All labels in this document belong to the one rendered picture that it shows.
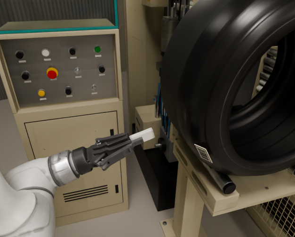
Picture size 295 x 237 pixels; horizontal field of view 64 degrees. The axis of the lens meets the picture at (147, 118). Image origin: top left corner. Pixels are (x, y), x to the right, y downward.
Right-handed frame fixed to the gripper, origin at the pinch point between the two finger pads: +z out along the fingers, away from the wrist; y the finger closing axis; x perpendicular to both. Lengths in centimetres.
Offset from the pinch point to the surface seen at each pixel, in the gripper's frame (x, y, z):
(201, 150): 3.6, -10.7, 13.1
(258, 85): 25, 37, 68
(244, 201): 34.7, -10.6, 25.7
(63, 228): 93, 59, -67
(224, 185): 21.5, -10.7, 18.7
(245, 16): -26.5, -9.2, 28.2
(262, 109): 22, 15, 53
